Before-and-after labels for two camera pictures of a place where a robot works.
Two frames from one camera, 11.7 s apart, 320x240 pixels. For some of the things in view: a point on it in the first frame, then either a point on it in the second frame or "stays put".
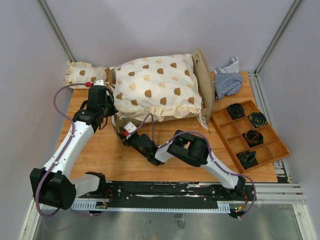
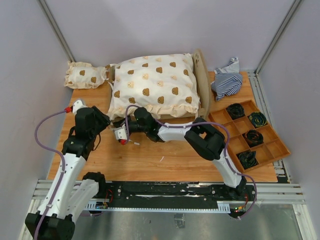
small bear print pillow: [79, 72] stays put
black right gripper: [126, 141] to [118, 124]
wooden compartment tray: [252, 143] stays put
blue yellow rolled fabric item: [258, 119] stays put
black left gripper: [113, 110] to [103, 118]
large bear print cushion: [159, 87] stays put
